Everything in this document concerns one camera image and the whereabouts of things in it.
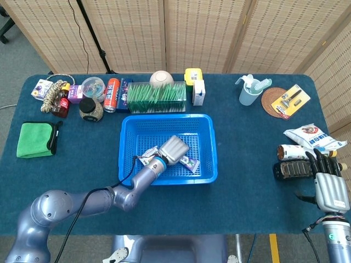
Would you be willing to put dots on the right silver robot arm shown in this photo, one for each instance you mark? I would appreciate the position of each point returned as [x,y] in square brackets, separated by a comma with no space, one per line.
[338,241]

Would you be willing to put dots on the green white brush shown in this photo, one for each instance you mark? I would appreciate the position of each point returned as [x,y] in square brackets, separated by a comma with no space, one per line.
[261,83]

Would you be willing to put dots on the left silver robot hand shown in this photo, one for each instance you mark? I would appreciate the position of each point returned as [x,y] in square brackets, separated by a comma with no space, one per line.
[174,150]

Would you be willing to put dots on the clear box of green packets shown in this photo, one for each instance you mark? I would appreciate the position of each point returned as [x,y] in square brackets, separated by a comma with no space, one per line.
[156,97]

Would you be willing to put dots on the yellow lidded box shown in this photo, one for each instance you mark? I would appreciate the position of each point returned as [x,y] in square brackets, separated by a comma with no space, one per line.
[193,75]

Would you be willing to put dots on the white purple packet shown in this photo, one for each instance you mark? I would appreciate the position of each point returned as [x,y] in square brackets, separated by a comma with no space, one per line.
[39,89]

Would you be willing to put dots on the yellow razor blister pack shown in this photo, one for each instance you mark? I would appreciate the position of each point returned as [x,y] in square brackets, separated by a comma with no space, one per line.
[290,101]

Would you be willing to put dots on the silver robot torso base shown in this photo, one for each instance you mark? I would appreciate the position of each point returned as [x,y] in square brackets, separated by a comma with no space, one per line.
[170,249]

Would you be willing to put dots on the clear round clip container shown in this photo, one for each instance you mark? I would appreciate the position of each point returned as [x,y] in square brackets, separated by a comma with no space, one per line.
[93,86]

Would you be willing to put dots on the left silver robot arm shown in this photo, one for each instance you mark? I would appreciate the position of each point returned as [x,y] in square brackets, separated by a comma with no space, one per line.
[90,201]

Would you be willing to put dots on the white milk carton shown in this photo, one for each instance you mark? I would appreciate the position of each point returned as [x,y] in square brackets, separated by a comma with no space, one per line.
[198,94]

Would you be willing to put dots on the black tripod stand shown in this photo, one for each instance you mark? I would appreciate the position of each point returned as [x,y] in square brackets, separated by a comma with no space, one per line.
[94,41]

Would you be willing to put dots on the orange drink can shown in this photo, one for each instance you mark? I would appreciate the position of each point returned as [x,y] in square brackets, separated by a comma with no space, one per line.
[111,96]

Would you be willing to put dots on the glass jar with black lid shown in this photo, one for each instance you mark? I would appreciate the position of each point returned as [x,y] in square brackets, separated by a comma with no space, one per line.
[90,111]

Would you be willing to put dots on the beige round bowl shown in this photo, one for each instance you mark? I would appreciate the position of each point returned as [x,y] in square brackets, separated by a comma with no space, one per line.
[161,78]

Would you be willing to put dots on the white snack bag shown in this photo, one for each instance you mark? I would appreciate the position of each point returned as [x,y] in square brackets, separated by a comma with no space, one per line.
[312,135]

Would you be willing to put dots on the black chair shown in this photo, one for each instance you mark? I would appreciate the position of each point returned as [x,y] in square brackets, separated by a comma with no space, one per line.
[5,26]

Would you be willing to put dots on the green cloth with black trim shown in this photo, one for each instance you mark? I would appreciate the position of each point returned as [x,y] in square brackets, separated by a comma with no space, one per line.
[34,139]

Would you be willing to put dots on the dark blue carton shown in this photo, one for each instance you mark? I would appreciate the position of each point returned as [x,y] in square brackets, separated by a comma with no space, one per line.
[123,96]

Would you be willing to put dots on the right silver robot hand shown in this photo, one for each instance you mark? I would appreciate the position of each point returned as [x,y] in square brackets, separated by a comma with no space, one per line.
[330,186]

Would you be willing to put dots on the small purple box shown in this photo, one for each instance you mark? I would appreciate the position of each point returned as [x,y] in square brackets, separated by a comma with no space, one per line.
[74,93]

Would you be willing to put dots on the round rattan coaster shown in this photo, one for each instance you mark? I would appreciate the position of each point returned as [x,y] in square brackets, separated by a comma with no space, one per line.
[267,102]

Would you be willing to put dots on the blue plastic perforated basket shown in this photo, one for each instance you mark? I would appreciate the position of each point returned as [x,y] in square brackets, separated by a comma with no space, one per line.
[203,137]

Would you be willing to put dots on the bamboo folding screen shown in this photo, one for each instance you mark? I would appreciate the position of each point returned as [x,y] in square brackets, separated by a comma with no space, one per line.
[203,33]

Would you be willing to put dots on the purple toothpaste tube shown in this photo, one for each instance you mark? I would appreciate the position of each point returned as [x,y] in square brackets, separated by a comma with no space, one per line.
[192,164]

